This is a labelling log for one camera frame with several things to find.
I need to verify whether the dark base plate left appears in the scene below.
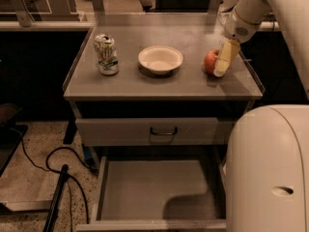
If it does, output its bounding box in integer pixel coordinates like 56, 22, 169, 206
0, 125, 28, 177

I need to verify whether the black floor cable left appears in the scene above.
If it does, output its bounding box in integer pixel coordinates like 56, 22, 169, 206
9, 126, 99, 224

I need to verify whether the black pole on floor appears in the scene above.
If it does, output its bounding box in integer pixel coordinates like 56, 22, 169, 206
43, 164, 69, 232

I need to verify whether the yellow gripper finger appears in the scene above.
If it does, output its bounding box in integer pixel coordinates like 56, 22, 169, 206
213, 39, 240, 77

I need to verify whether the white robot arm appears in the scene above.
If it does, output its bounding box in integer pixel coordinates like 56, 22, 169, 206
224, 0, 309, 232

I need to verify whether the open grey middle drawer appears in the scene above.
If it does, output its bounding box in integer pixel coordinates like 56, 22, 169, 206
76, 156, 226, 232

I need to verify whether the grey drawer cabinet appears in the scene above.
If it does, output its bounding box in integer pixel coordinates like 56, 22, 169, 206
62, 13, 266, 232

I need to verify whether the white paper bowl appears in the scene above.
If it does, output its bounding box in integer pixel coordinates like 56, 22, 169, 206
138, 45, 183, 74

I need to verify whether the closed grey top drawer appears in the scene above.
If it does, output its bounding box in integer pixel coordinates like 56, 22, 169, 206
75, 118, 234, 146

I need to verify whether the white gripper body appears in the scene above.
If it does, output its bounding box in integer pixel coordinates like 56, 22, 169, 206
224, 10, 258, 44

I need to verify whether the black drawer handle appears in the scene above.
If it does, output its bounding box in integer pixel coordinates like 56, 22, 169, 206
150, 127, 178, 136

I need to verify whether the crushed green white soda can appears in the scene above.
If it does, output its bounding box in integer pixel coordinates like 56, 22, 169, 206
94, 34, 119, 75

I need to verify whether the red apple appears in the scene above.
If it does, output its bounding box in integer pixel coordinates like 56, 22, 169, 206
204, 49, 219, 74

